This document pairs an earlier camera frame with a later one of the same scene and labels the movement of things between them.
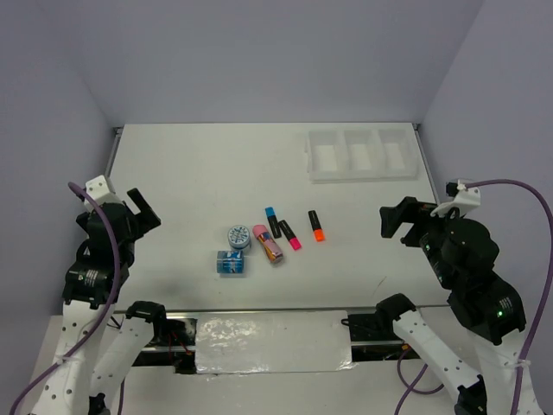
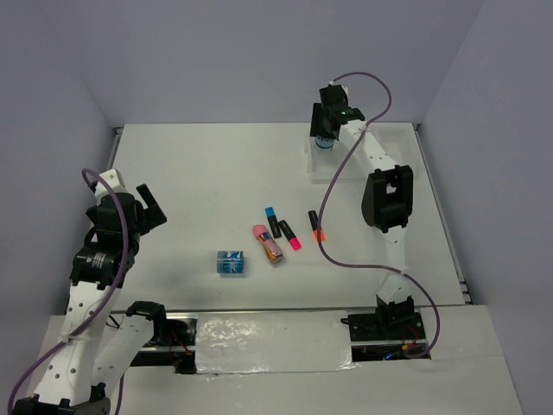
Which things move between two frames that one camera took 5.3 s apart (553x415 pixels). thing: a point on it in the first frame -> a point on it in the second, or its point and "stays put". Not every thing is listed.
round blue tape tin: [238, 237] -> [324, 143]
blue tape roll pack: [230, 262] stays put
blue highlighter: [271, 216] stays put
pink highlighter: [294, 241] stays put
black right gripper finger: [408, 211] -> [317, 126]
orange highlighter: [319, 233] stays put
